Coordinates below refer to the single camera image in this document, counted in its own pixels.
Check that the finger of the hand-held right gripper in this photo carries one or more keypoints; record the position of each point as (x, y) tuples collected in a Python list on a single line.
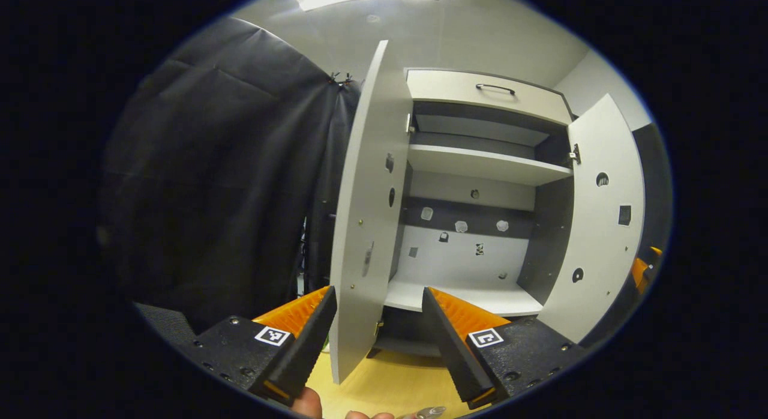
[(641, 272)]

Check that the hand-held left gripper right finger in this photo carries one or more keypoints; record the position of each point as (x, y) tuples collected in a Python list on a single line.
[(456, 353)]

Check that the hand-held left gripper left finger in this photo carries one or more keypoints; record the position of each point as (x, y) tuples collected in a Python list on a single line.
[(306, 347)]

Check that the white cabinet door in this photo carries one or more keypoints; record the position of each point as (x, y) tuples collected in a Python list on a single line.
[(366, 215), (600, 245)]

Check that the white and grey cabinet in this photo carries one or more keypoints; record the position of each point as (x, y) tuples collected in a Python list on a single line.
[(480, 164)]

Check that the grey ribbed panel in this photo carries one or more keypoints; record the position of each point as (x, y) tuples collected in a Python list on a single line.
[(168, 323)]

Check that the black backdrop cloth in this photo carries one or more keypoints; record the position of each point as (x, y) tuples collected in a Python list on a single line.
[(210, 167)]

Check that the white drawer front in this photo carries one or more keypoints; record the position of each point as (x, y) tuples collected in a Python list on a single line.
[(444, 89)]

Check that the black cloth clip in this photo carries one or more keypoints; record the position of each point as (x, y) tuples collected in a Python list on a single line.
[(333, 78), (347, 79)]

